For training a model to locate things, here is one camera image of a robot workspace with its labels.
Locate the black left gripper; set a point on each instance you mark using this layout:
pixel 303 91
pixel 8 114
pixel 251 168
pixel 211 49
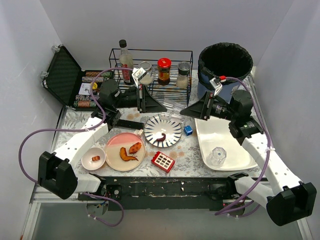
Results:
pixel 140 99

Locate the orange food slice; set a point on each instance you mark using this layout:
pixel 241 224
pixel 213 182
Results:
pixel 125 157

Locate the blue bin with black bag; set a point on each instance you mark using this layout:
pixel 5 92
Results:
pixel 222 59

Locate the black rhinestone microphone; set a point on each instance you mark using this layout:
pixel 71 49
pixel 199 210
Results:
pixel 128 124

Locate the blue striped white plate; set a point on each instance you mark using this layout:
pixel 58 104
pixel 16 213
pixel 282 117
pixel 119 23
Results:
pixel 154 127

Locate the yellow dealer chip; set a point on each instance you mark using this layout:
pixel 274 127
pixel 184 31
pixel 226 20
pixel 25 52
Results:
pixel 95 86

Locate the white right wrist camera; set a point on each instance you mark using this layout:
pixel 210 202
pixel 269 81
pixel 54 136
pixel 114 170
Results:
pixel 217 84

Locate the red toy window block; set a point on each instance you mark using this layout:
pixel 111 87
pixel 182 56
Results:
pixel 163 162

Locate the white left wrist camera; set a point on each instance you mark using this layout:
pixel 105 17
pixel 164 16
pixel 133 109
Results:
pixel 137 75

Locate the black poker chip case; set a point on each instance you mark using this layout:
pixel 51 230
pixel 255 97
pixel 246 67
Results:
pixel 63 79

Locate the red orange food piece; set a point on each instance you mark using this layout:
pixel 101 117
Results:
pixel 135 148

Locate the round glass jar with powder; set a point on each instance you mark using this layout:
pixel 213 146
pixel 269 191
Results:
pixel 150 72

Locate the blue yellow poker chip stack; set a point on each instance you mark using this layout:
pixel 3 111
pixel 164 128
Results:
pixel 80 97

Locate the dark sauce glass bottle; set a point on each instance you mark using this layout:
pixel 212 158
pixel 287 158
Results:
pixel 126 61

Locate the clear plastic cup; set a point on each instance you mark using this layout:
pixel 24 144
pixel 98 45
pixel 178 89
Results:
pixel 216 157
pixel 173 111

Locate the glass salt grinder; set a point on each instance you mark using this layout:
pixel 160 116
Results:
pixel 182 80

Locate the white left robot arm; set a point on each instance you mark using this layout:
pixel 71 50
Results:
pixel 56 170

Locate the red lid chili sauce jar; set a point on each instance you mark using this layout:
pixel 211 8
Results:
pixel 164 67

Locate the purple poker chip stack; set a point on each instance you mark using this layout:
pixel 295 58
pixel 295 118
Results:
pixel 89 79

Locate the small sausage piece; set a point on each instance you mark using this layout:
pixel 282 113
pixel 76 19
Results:
pixel 95 158

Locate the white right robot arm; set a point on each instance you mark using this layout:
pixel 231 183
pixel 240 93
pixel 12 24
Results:
pixel 288 198

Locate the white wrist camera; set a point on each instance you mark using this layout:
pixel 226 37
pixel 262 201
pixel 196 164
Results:
pixel 217 84
pixel 137 75

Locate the small white bowl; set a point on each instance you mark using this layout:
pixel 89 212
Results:
pixel 88 164

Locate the white toy brick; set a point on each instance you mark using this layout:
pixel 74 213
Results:
pixel 140 132

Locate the blue toy brick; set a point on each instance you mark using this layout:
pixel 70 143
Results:
pixel 188 130

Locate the red tan poker chip stack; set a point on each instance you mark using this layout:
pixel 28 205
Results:
pixel 107 74

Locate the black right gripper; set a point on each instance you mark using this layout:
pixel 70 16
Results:
pixel 207 107

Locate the white rectangular basin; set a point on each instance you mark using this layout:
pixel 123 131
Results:
pixel 215 133

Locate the dark red chili pepper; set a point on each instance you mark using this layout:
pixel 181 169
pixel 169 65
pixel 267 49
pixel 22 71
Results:
pixel 162 138

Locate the black wire rack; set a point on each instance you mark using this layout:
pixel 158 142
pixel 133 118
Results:
pixel 170 91

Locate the pink white plate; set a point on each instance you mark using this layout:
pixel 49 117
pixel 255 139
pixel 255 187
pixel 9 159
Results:
pixel 112 148

